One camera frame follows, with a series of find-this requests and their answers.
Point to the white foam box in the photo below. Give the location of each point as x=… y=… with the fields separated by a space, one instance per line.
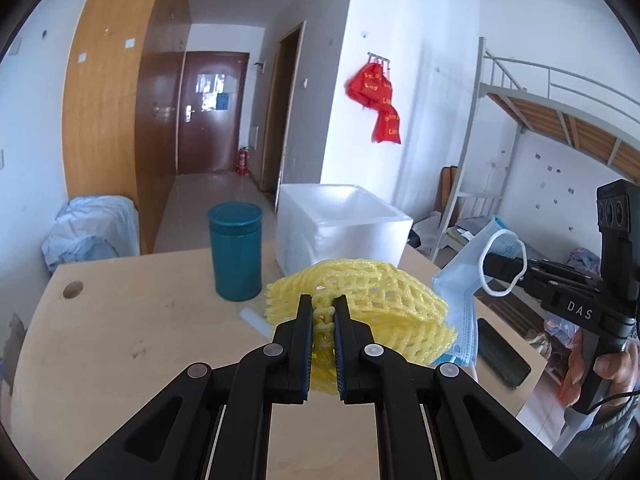
x=345 y=230

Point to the black smartphone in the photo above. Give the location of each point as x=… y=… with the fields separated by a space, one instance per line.
x=502 y=352

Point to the teal metal canister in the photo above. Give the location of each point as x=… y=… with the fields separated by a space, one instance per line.
x=236 y=255

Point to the person's right forearm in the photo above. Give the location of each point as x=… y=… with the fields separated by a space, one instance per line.
x=607 y=445

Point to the red cloth bag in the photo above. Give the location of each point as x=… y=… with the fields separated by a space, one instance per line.
x=362 y=85
x=387 y=127
x=385 y=92

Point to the blue door notice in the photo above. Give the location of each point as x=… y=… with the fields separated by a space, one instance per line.
x=223 y=101

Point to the brown wooden board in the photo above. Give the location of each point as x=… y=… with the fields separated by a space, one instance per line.
x=450 y=195

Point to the brown side door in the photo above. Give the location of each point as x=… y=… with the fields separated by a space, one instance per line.
x=282 y=110

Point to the grey folded cloth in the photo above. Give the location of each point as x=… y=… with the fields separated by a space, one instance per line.
x=475 y=225

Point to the metal coat hook rack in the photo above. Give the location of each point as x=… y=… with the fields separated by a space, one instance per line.
x=379 y=59

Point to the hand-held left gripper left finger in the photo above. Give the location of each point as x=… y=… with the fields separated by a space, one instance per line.
x=304 y=355

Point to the red fire extinguisher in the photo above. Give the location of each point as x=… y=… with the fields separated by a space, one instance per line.
x=242 y=162

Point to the yellow foam net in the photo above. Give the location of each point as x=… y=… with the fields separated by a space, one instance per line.
x=380 y=290

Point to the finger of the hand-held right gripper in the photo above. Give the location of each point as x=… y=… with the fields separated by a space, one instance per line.
x=570 y=271
x=505 y=267

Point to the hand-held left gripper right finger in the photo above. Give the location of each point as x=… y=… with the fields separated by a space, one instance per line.
x=341 y=355

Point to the wooden wardrobe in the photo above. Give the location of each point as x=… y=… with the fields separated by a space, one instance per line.
x=105 y=110

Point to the blue face mask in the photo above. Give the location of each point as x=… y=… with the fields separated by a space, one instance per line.
x=460 y=285

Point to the brown entry door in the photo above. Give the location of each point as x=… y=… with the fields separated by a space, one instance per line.
x=210 y=135

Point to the person's right hand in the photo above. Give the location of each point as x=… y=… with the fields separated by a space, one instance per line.
x=622 y=372

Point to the light blue cloth bundle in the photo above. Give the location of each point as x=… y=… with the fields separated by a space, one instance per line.
x=90 y=230

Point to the colourful bedding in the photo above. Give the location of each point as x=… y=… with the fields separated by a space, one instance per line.
x=582 y=259

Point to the grey metal bunk bed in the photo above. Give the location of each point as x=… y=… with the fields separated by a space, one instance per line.
x=575 y=130

